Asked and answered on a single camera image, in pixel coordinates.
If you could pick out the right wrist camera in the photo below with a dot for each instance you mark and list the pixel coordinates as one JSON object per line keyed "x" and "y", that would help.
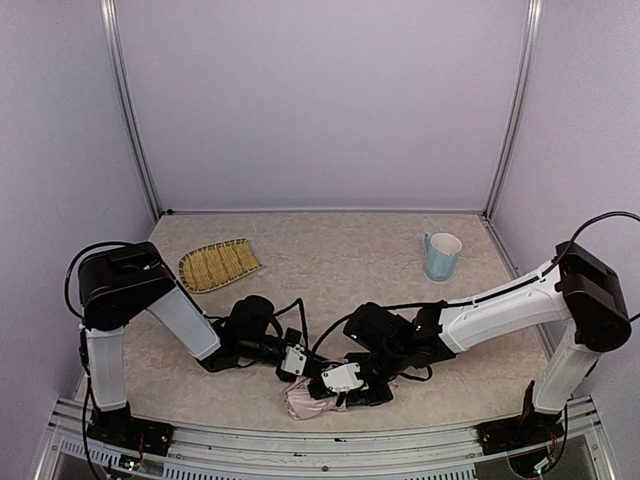
{"x": 335, "y": 381}

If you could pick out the light blue ceramic mug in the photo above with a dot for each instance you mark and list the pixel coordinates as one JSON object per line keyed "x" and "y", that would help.
{"x": 442, "y": 251}

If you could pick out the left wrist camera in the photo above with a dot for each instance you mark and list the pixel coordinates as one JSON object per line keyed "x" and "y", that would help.
{"x": 295, "y": 358}

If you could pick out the woven bamboo tray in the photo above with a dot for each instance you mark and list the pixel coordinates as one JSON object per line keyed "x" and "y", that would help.
{"x": 217, "y": 265}

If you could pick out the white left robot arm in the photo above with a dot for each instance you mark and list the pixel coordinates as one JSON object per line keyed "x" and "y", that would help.
{"x": 117, "y": 281}

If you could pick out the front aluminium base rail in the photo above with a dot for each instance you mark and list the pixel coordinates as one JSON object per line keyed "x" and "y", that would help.
{"x": 200, "y": 452}

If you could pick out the aluminium corner post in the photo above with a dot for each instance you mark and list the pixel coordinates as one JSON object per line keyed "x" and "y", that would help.
{"x": 518, "y": 102}
{"x": 110, "y": 24}

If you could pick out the pink folding umbrella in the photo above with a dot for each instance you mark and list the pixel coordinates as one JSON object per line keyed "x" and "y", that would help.
{"x": 301, "y": 406}

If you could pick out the left rear aluminium corner post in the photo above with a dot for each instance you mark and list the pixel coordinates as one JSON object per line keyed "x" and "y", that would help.
{"x": 110, "y": 24}

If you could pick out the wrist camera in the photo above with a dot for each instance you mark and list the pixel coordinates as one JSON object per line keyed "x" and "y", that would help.
{"x": 295, "y": 358}
{"x": 335, "y": 381}

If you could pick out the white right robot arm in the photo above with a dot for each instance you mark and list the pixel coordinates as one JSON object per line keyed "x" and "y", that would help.
{"x": 575, "y": 287}

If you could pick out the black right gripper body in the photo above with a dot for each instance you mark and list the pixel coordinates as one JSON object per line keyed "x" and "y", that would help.
{"x": 361, "y": 396}

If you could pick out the right rear aluminium corner post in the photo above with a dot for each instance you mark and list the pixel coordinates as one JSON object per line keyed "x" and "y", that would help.
{"x": 518, "y": 102}

